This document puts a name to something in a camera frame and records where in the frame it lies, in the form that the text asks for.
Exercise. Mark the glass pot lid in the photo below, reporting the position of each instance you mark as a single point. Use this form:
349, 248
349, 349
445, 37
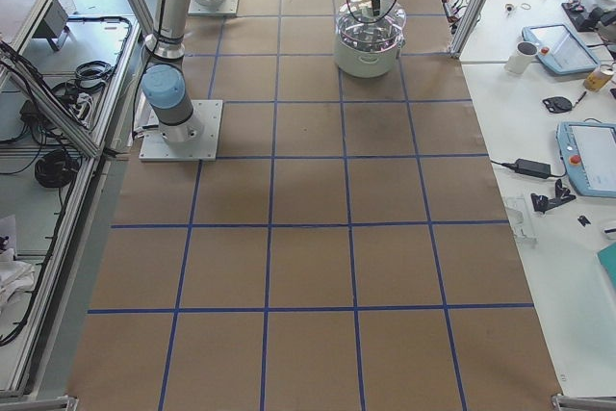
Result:
358, 27

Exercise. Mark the mint green cooking pot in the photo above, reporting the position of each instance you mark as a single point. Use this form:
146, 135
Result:
364, 64

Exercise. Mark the white mug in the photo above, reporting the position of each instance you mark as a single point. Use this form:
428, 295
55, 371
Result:
522, 56

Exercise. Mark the blue teach pendant far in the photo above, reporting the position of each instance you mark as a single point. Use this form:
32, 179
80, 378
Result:
561, 50

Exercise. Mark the blue teach pendant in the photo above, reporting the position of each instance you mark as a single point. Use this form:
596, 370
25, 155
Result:
588, 152
561, 50

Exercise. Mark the black power adapter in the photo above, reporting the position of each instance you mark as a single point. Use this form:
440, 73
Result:
532, 168

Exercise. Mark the blue teach pendant near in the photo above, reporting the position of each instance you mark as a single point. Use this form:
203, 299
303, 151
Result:
588, 152

